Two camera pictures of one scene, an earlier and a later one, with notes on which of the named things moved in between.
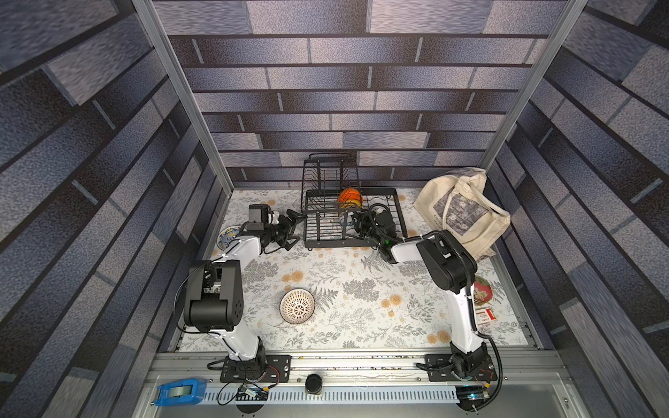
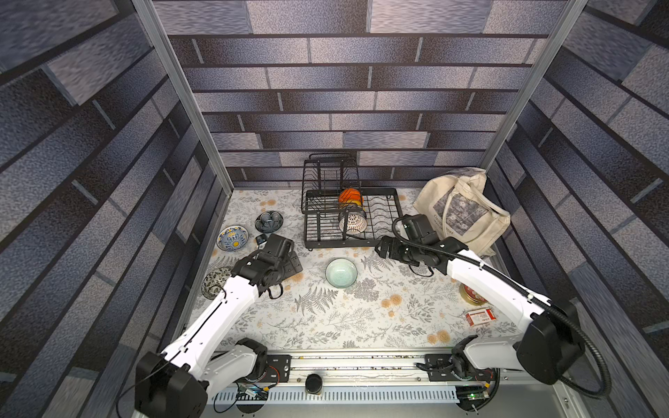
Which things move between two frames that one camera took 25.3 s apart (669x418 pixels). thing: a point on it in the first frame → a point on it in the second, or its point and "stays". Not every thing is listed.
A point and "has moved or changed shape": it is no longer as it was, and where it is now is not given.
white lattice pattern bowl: (297, 306) has moved or changed shape
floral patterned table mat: (299, 298) stays
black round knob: (314, 383) stays
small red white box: (484, 314) stays
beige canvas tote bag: (455, 201) stays
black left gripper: (287, 225) → (293, 268)
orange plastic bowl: (350, 193) stays
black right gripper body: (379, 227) → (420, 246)
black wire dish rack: (338, 212) stays
